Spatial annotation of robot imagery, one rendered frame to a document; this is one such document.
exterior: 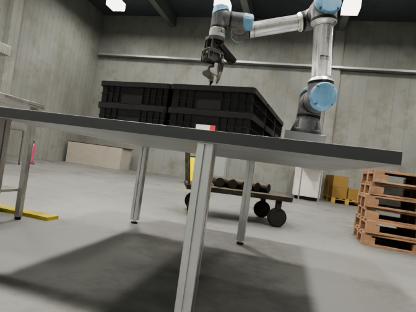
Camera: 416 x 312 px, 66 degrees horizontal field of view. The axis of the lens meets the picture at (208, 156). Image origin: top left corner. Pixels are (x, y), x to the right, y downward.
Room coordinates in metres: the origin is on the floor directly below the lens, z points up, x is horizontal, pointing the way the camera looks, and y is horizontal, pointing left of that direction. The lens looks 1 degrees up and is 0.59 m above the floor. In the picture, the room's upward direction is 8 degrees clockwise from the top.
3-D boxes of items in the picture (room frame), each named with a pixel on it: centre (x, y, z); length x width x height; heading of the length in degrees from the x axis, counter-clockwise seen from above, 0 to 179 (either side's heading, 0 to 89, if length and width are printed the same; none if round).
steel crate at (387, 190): (9.18, -5.22, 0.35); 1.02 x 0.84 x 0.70; 166
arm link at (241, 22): (1.50, -0.07, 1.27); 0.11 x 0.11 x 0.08; 0
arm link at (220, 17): (1.48, 0.03, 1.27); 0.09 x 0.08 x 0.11; 90
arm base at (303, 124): (1.62, -0.47, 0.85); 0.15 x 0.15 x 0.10
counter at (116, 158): (11.19, 3.74, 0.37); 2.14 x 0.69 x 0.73; 76
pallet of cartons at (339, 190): (9.35, -4.00, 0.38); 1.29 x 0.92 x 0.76; 166
